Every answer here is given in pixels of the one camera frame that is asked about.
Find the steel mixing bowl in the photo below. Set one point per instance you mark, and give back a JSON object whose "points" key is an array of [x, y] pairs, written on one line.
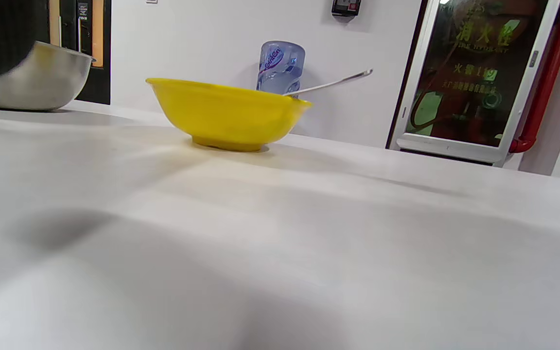
{"points": [[37, 82]]}

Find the steel spoon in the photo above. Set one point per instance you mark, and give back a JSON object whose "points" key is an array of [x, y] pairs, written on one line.
{"points": [[331, 83]]}

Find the yellow plastic bowl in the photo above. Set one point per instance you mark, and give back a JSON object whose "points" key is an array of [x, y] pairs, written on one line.
{"points": [[226, 116]]}

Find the black double door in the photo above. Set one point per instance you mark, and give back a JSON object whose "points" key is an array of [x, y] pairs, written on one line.
{"points": [[68, 29]]}

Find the blue water bottle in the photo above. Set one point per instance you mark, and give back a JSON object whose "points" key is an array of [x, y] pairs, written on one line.
{"points": [[280, 65]]}

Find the glass fire hydrant cabinet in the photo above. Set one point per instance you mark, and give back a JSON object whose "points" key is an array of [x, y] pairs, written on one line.
{"points": [[474, 73]]}

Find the red fire pipe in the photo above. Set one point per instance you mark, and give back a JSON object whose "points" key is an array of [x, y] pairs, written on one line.
{"points": [[550, 73]]}

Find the black wall device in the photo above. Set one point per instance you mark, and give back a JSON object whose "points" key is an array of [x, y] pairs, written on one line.
{"points": [[345, 7]]}

